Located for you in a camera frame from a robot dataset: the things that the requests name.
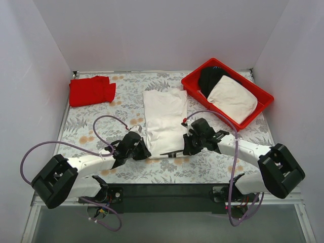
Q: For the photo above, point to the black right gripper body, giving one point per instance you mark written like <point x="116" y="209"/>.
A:
<point x="187" y="148"/>

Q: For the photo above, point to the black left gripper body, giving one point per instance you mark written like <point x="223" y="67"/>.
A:
<point x="143" y="150"/>

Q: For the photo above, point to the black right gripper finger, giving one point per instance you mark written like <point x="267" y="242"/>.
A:
<point x="190" y="145"/>
<point x="173" y="153"/>

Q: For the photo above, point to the white t shirt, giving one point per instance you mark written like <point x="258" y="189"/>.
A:
<point x="164" y="112"/>

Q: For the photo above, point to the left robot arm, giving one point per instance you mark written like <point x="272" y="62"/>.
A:
<point x="62" y="178"/>

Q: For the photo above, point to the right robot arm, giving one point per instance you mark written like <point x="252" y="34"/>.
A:
<point x="279" y="172"/>

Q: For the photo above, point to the cream folded t shirt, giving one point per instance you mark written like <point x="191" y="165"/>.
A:
<point x="233" y="99"/>

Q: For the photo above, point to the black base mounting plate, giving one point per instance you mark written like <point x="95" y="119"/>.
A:
<point x="167" y="198"/>

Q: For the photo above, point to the red plastic bin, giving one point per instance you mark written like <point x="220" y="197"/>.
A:
<point x="190" y="84"/>

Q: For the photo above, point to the black t shirt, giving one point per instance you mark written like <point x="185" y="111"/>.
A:
<point x="209" y="77"/>

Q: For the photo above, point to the red folded t shirt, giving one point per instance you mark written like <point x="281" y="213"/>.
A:
<point x="90" y="91"/>

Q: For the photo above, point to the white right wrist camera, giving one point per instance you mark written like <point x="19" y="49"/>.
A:
<point x="186" y="124"/>

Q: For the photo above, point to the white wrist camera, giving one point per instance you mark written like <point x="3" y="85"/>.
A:
<point x="136" y="129"/>
<point x="186" y="124"/>

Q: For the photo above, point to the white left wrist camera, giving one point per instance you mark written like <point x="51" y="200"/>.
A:
<point x="136" y="129"/>

